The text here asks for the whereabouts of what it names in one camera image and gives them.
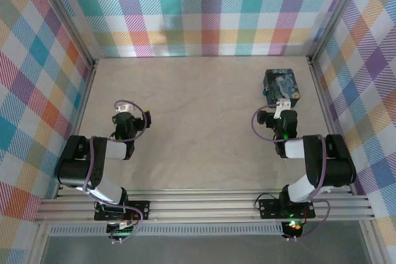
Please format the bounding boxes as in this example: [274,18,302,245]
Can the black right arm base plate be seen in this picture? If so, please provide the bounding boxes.
[258,198,316,220]

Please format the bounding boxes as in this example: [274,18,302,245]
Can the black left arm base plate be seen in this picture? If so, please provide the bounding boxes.
[94,200,151,221]

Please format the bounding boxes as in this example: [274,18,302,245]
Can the starry night print box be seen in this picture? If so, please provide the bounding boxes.
[261,68,301,109]

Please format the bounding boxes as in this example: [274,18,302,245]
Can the grey slotted cable duct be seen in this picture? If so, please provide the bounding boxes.
[49,225,284,237]

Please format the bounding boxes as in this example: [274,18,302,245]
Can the right controller board with leds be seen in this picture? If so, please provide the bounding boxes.
[283,220,306,239]

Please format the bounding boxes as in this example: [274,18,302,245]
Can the aluminium corner post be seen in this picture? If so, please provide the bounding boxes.
[309,0,371,61]
[32,0,97,64]

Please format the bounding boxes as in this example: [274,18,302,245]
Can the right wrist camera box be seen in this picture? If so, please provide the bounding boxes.
[275,98,294,120]

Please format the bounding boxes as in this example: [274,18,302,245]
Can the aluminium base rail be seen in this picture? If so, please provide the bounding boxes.
[33,188,377,223]

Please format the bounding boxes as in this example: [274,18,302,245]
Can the green left controller board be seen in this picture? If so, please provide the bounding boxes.
[106,220,137,240]

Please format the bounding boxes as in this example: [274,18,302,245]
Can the aluminium frame leg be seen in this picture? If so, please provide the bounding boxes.
[28,223,52,264]
[360,220,387,264]

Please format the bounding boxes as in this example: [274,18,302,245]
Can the aluminium side rail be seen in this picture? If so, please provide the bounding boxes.
[53,58,99,199]
[308,56,355,194]

